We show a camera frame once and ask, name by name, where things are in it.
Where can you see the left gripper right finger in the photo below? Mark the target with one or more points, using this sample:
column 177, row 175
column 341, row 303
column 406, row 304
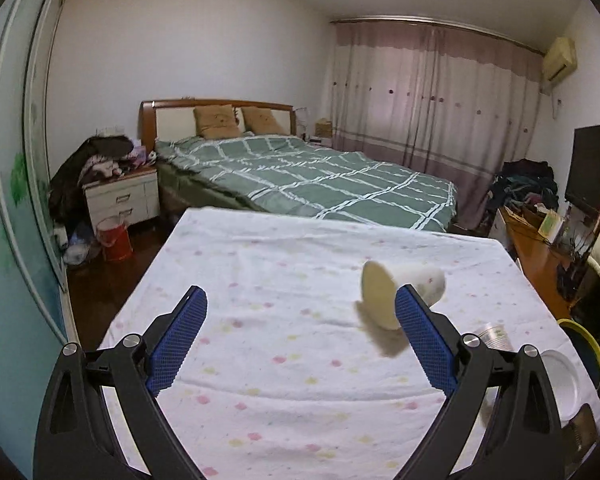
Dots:
column 523, row 439

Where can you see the wooden headboard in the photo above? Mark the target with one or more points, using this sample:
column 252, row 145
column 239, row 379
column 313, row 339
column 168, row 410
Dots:
column 173, row 120

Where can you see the white paper cup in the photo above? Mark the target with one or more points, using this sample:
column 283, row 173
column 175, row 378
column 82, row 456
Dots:
column 381, row 281

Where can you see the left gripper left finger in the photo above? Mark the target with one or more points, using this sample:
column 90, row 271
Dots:
column 75, row 438

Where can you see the pink striped curtain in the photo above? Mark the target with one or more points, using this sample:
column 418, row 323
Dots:
column 444, row 101

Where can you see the clear plastic cup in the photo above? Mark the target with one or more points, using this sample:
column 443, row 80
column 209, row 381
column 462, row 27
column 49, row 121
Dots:
column 494, row 336

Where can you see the black television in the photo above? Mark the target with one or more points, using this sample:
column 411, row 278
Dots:
column 583, row 185

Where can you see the pile of dark clothes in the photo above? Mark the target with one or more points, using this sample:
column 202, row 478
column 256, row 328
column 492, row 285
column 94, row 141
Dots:
column 523, row 182

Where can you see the green plaid bed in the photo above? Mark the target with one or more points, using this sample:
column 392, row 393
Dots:
column 285, row 175

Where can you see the air conditioner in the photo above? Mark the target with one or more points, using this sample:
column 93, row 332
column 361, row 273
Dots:
column 560, row 60

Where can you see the wooden low cabinet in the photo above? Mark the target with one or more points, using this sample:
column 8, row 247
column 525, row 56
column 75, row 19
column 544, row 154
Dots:
column 539, row 262

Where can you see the brown pillow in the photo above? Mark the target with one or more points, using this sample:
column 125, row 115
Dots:
column 216, row 122
column 261, row 120

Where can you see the small green box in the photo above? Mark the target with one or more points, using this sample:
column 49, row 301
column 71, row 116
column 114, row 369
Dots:
column 551, row 226

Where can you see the sliding wardrobe door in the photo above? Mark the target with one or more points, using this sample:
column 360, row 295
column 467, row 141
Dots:
column 35, row 316

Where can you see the yellow rimmed trash bin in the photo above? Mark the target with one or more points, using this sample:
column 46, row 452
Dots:
column 588, row 349

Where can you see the white nightstand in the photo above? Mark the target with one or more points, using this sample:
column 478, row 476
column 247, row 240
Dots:
column 133, row 198

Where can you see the brown pillow right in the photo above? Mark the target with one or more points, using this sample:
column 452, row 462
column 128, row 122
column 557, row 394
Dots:
column 261, row 120

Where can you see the clothes pile on nightstand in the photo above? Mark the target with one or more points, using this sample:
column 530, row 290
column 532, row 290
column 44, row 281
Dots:
column 99, row 158

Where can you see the white dotted table cloth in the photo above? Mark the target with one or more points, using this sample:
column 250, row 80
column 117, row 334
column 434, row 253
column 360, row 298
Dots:
column 285, row 379

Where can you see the red bucket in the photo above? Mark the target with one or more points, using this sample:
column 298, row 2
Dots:
column 112, row 234

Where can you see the brown pillow left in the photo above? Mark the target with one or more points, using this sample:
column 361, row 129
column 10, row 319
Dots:
column 216, row 122

